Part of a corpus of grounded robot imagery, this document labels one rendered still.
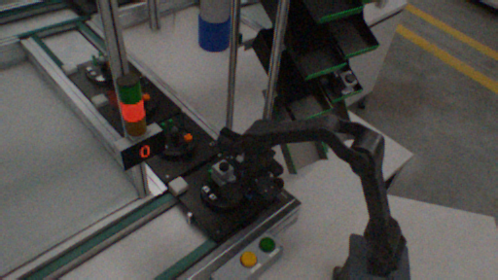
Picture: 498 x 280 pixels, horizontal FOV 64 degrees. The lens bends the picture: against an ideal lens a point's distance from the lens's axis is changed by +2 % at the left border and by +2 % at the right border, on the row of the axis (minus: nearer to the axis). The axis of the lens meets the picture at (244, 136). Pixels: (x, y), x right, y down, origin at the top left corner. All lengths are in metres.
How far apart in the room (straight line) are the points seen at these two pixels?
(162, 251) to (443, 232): 0.90
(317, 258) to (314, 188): 0.27
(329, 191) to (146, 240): 0.64
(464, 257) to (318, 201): 0.47
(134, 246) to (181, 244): 0.13
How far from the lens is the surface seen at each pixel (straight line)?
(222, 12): 1.90
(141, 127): 0.98
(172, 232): 1.22
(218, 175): 1.15
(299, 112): 1.16
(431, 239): 1.45
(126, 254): 1.21
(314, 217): 1.36
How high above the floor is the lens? 1.96
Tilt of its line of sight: 45 degrees down
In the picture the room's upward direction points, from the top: 6 degrees clockwise
